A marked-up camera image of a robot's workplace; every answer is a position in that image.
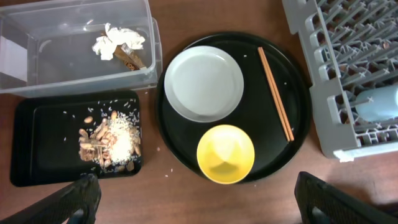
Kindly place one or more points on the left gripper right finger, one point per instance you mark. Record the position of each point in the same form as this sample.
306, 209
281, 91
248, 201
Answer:
320, 202

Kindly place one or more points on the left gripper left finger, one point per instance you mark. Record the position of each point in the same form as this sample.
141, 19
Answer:
75, 203

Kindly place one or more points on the food scraps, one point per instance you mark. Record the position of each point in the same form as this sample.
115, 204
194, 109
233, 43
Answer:
111, 137

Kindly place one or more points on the yellow bowl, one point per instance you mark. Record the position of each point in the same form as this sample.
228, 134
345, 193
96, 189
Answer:
225, 154

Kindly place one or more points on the blue cup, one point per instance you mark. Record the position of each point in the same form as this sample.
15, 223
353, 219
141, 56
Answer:
377, 104

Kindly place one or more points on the white tissue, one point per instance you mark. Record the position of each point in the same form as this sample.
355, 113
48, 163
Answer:
106, 45

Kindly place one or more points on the grey plate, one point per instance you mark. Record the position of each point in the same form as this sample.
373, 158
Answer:
204, 84

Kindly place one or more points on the gold brown snack wrapper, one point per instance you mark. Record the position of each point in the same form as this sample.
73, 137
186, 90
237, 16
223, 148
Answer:
129, 57

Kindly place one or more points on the grey dishwasher rack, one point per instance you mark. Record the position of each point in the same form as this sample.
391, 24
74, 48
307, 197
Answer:
350, 46

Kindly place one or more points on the black rectangular tray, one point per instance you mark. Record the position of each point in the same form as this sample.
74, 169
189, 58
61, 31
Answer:
45, 148

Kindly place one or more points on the round black serving tray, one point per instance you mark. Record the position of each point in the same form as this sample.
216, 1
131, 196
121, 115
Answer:
255, 114

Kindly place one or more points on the clear plastic bin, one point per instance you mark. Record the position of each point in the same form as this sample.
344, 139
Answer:
46, 47

